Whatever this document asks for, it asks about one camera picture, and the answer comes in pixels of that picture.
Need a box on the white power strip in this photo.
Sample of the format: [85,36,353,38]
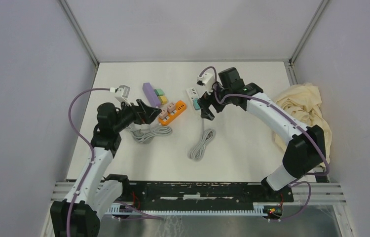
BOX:
[185,87,200,106]

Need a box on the green plug adapter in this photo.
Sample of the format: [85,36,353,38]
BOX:
[154,88,165,97]

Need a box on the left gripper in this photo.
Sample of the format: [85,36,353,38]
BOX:
[112,98,161,132]

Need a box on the grey coiled cable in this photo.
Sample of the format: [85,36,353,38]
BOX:
[126,122,173,145]

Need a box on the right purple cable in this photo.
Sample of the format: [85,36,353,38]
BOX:
[201,66,331,222]

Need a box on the cream cloth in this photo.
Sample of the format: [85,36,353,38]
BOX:
[273,83,333,163]

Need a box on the pink USB charger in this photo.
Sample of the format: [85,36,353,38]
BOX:
[159,109,169,119]
[166,102,176,113]

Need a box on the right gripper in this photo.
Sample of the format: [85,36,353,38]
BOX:
[197,79,232,120]

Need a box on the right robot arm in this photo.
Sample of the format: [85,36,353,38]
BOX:
[197,67,329,201]

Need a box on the white strip coiled cable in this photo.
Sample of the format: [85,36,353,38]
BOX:
[187,110,217,161]

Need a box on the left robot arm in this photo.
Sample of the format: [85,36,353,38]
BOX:
[50,99,161,237]

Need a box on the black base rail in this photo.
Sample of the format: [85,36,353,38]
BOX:
[117,181,294,211]

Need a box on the yellow plug adapter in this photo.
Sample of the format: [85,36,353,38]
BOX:
[158,95,169,105]

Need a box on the purple power strip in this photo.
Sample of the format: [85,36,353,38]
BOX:
[142,82,161,108]

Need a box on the orange power strip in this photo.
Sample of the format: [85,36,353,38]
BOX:
[158,100,187,126]

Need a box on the teal USB charger plug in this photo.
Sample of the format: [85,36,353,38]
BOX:
[193,99,201,111]

